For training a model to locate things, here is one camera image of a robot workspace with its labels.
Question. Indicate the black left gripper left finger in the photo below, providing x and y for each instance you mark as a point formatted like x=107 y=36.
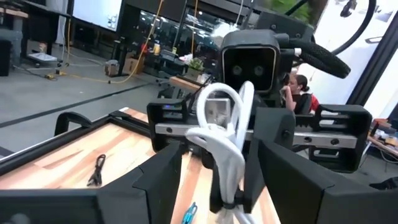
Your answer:
x=124 y=202

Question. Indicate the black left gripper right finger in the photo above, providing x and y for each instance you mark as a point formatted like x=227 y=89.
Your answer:
x=311 y=199

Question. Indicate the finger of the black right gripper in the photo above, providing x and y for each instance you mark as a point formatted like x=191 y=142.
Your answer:
x=216 y=193
x=273 y=124

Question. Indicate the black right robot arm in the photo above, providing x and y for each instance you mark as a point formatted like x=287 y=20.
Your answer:
x=280 y=23

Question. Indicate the blue pen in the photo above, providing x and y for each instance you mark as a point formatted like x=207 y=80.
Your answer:
x=189 y=214

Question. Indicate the person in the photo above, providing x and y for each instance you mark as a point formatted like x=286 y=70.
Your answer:
x=300 y=93

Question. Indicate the cluttered wooden desk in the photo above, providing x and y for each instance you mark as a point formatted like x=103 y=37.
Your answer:
x=384 y=137

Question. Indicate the potted green plant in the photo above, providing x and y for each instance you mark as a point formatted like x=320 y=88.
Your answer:
x=196 y=67

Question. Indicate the cardboard box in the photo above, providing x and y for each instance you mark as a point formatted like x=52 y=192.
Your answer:
x=133 y=66

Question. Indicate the wheeled cart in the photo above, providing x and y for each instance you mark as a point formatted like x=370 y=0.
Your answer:
x=42 y=57

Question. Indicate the large white display screen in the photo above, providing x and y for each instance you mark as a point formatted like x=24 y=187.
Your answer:
x=98 y=12

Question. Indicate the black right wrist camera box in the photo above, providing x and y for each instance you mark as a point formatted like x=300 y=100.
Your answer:
x=248 y=59

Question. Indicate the black rig frame post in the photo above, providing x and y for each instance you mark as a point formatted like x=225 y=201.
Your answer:
x=373 y=68

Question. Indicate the black table frame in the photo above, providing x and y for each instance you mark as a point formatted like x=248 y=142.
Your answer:
x=62 y=146

